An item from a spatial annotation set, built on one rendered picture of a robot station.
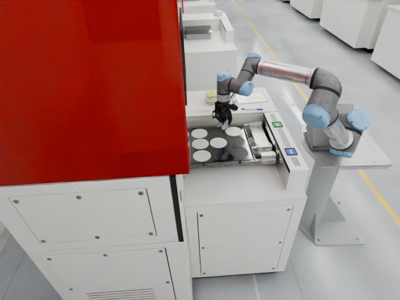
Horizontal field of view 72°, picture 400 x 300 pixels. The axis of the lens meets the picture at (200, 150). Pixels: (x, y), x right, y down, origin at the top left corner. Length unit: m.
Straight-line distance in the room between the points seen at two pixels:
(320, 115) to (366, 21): 4.88
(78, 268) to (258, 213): 0.93
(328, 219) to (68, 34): 2.22
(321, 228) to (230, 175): 1.13
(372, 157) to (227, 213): 0.93
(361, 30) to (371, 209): 3.95
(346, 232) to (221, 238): 1.18
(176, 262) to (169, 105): 0.86
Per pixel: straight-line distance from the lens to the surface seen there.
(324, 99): 1.27
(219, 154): 1.56
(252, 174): 1.57
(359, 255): 2.45
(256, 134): 1.76
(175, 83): 0.78
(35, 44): 0.82
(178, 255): 1.38
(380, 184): 3.06
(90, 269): 1.53
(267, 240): 1.73
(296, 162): 1.48
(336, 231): 2.48
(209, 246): 1.71
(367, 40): 6.20
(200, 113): 1.79
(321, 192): 2.11
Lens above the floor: 1.90
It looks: 39 degrees down
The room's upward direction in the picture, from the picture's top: 3 degrees counter-clockwise
